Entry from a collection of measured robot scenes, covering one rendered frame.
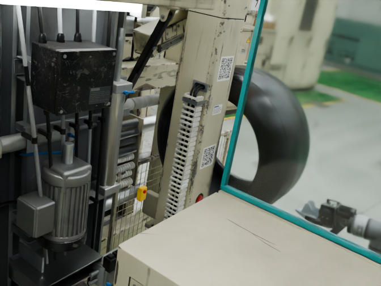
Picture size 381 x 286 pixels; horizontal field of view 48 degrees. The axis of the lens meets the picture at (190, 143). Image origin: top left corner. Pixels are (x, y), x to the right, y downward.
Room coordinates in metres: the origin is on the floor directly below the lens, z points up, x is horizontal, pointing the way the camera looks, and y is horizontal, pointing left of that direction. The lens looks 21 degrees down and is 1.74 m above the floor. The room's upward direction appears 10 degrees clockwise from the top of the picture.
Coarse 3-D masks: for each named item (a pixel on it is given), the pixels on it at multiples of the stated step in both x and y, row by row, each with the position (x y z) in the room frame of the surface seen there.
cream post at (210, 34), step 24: (240, 0) 1.31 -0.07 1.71; (192, 24) 1.30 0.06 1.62; (216, 24) 1.26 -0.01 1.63; (240, 24) 1.33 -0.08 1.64; (192, 48) 1.29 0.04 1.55; (216, 48) 1.25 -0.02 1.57; (192, 72) 1.29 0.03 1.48; (216, 72) 1.26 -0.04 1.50; (216, 96) 1.28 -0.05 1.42; (216, 120) 1.31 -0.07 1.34; (168, 144) 1.31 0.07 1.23; (216, 144) 1.33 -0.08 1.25; (168, 168) 1.30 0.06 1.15; (192, 168) 1.25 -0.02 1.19; (192, 192) 1.26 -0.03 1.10
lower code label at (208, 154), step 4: (204, 148) 1.27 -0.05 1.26; (208, 148) 1.29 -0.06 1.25; (212, 148) 1.31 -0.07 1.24; (204, 152) 1.28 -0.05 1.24; (208, 152) 1.30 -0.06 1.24; (212, 152) 1.32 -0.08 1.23; (204, 156) 1.28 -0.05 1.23; (208, 156) 1.30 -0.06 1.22; (212, 156) 1.32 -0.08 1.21; (204, 160) 1.28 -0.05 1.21; (208, 160) 1.31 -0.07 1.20; (212, 160) 1.33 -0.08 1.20; (204, 164) 1.29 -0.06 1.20; (208, 164) 1.31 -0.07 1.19; (200, 168) 1.27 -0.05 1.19
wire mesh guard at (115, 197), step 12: (228, 132) 2.27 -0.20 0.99; (228, 144) 2.30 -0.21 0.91; (156, 156) 1.75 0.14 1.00; (120, 180) 1.58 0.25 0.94; (144, 180) 1.71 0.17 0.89; (156, 180) 1.78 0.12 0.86; (120, 192) 1.58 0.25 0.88; (120, 204) 1.59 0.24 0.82; (132, 204) 1.66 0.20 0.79; (120, 216) 1.60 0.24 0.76; (132, 216) 1.67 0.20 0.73; (120, 228) 1.60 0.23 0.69; (108, 240) 1.55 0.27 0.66; (108, 252) 1.55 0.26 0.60
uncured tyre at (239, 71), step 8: (240, 72) 1.52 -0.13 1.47; (232, 80) 1.48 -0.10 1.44; (240, 80) 1.47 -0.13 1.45; (232, 88) 1.46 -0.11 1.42; (240, 88) 1.45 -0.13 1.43; (168, 96) 1.63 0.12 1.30; (232, 96) 1.45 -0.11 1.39; (168, 104) 1.59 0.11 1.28; (160, 112) 1.64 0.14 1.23; (168, 112) 1.58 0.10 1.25; (160, 120) 1.61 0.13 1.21; (168, 120) 1.58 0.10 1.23; (160, 128) 1.60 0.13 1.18; (168, 128) 1.59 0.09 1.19; (160, 136) 1.60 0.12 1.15; (160, 144) 1.59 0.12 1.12; (160, 152) 1.59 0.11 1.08; (160, 160) 1.59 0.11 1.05; (216, 160) 1.78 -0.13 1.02; (216, 168) 1.76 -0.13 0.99; (216, 176) 1.75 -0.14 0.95; (216, 184) 1.72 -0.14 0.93
